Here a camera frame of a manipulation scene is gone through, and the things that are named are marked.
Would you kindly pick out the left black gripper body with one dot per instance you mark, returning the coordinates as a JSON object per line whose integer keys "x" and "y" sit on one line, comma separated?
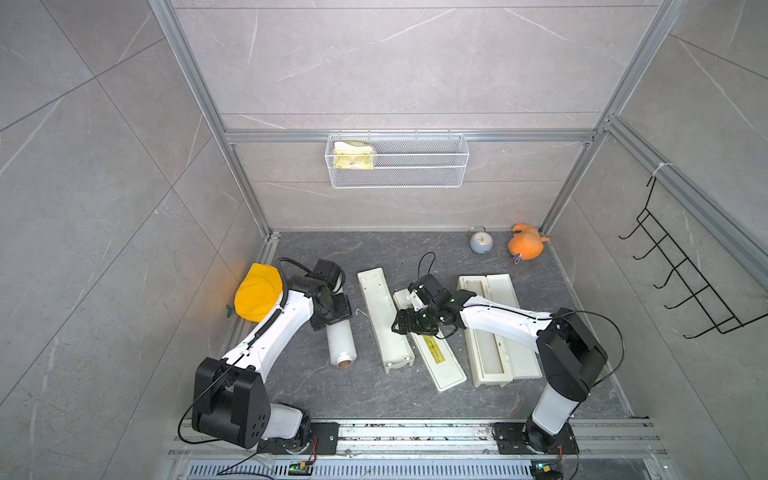
{"x": 339, "y": 296}

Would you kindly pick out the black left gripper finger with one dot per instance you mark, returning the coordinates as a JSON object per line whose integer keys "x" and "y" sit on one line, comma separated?
{"x": 342, "y": 315}
{"x": 318, "y": 321}

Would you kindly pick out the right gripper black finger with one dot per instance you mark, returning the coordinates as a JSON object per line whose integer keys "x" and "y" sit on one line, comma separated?
{"x": 401, "y": 324}
{"x": 436, "y": 332}

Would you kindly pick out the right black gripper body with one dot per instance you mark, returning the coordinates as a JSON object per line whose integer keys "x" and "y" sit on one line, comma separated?
{"x": 422, "y": 321}

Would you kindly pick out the white dispenser base tray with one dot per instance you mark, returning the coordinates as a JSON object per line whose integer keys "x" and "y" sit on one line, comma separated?
{"x": 395, "y": 350}
{"x": 479, "y": 285}

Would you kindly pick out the white wrap dispenser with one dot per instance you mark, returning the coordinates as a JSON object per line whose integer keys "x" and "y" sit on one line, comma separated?
{"x": 441, "y": 363}

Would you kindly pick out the white dispenser lid with label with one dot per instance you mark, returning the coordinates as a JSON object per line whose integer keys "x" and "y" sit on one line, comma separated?
{"x": 522, "y": 358}

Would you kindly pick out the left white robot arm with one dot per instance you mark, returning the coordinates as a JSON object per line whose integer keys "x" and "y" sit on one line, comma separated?
{"x": 230, "y": 401}

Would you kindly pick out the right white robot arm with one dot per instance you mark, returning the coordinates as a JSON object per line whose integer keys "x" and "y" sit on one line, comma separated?
{"x": 571, "y": 358}

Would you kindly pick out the yellow bucket hat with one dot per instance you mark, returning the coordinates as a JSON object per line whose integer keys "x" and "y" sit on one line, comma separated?
{"x": 259, "y": 292}

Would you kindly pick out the orange plush toy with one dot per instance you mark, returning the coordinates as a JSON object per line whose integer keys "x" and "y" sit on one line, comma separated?
{"x": 526, "y": 242}

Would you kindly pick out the yellow wipes packet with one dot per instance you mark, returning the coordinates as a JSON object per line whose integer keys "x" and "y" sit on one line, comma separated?
{"x": 353, "y": 155}

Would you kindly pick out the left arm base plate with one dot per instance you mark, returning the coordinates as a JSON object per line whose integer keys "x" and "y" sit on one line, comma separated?
{"x": 320, "y": 438}

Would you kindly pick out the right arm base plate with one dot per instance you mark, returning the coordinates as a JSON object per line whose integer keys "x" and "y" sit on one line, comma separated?
{"x": 518, "y": 438}

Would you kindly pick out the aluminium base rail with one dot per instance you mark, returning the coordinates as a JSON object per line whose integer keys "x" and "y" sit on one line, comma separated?
{"x": 624, "y": 448}

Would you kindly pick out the wire mesh wall basket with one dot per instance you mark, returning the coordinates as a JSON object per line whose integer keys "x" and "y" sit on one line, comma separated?
{"x": 413, "y": 160}

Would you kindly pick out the black wire hook rack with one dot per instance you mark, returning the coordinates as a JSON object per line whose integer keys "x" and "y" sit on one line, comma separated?
{"x": 698, "y": 290}

